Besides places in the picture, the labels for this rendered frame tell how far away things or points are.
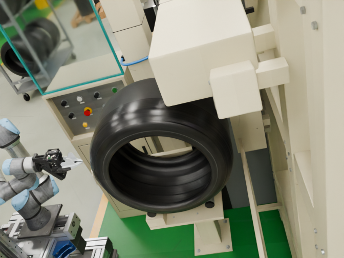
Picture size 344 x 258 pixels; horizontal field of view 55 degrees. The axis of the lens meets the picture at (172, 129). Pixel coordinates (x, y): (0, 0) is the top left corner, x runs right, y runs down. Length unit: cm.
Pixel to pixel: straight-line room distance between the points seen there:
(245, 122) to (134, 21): 69
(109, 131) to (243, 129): 69
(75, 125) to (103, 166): 102
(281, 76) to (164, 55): 28
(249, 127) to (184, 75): 87
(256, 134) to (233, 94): 96
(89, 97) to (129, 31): 81
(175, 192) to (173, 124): 54
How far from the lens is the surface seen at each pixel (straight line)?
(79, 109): 224
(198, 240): 255
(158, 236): 268
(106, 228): 294
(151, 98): 123
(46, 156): 156
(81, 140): 235
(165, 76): 82
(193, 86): 83
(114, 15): 144
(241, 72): 72
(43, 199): 210
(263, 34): 88
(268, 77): 83
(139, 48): 148
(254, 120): 162
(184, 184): 166
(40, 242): 227
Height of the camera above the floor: 211
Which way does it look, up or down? 36 degrees down
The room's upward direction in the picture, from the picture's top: 21 degrees counter-clockwise
